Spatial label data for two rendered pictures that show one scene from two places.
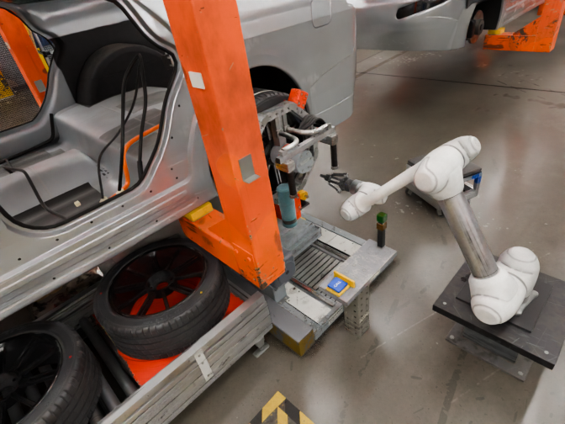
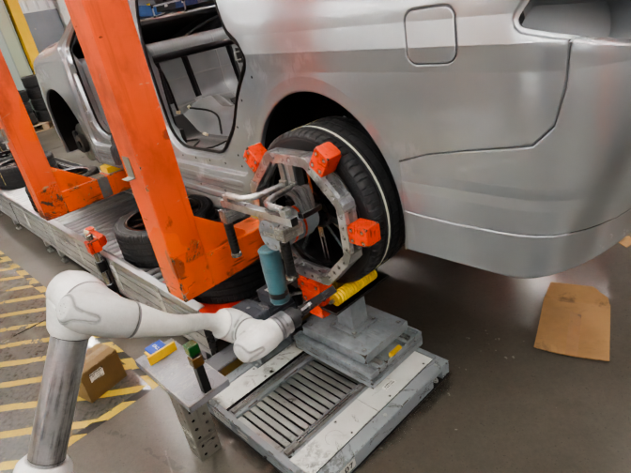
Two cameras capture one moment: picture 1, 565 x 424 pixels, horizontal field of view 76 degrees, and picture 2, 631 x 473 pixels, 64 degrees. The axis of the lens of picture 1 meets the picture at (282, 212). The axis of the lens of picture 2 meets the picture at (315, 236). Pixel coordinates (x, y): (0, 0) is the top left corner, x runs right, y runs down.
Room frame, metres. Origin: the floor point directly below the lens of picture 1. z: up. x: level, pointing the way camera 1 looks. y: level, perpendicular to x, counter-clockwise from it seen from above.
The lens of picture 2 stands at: (1.89, -1.88, 1.63)
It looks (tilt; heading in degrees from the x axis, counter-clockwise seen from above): 26 degrees down; 90
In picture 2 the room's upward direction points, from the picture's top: 11 degrees counter-clockwise
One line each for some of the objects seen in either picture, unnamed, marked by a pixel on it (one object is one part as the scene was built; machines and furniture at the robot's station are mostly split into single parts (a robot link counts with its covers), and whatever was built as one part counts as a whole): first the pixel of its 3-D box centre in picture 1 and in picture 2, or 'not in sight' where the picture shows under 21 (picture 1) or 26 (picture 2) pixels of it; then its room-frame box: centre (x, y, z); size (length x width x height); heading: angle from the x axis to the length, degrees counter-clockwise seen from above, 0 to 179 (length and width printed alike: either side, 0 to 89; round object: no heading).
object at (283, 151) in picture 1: (280, 135); (253, 182); (1.69, -0.05, 1.03); 0.19 x 0.18 x 0.11; 40
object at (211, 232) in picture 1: (214, 220); (241, 225); (1.54, 0.35, 0.69); 0.52 x 0.17 x 0.35; 40
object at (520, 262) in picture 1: (515, 271); not in sight; (1.07, -0.98, 0.48); 0.18 x 0.16 x 0.22; 128
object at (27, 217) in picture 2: not in sight; (77, 208); (-0.29, 2.72, 0.20); 1.00 x 0.86 x 0.39; 130
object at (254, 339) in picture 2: (372, 194); (254, 341); (1.62, -0.50, 0.63); 0.16 x 0.13 x 0.11; 40
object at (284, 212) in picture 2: (306, 121); (286, 190); (1.82, -0.21, 1.03); 0.19 x 0.18 x 0.11; 40
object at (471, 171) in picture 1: (441, 182); not in sight; (2.29, -1.25, 0.17); 0.43 x 0.36 x 0.34; 15
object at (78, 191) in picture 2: not in sight; (91, 176); (0.31, 1.84, 0.69); 0.52 x 0.17 x 0.35; 40
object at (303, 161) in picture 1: (291, 157); (289, 224); (1.80, -0.10, 0.85); 0.21 x 0.14 x 0.14; 40
